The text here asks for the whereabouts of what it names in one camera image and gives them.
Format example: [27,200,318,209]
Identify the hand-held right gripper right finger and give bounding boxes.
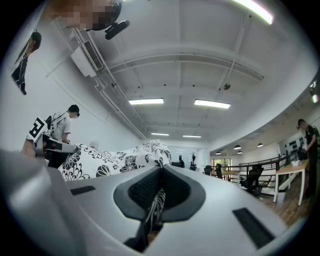
[147,165,288,256]

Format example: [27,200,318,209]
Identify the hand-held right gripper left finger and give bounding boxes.
[65,165,164,256]

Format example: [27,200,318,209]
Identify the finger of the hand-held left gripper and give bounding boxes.
[52,138,79,154]

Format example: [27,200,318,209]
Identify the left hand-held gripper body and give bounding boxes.
[26,116,68,169]

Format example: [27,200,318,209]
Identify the black white floral cushion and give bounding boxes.
[57,139,173,238]

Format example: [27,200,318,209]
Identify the person's left forearm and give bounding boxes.
[21,139,36,159]

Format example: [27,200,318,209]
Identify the long wooden table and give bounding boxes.
[210,170,241,181]

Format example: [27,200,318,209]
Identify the window with green view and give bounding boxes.
[209,157,232,172]

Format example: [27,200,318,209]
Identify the black metal railing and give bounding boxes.
[222,149,301,191]

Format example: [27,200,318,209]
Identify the white ceiling pipe bundle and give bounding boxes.
[71,26,148,140]

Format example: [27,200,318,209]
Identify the white air conditioner unit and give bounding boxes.
[70,39,105,78]

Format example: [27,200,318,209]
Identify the light wooden table white legs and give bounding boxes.
[273,159,311,206]

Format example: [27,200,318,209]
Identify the person's face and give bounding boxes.
[42,0,113,30]

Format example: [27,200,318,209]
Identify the black track spotlight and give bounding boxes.
[309,79,320,104]

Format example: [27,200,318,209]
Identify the white wall display panel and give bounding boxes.
[284,134,305,156]

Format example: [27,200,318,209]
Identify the black head-worn camera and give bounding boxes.
[86,0,131,40]

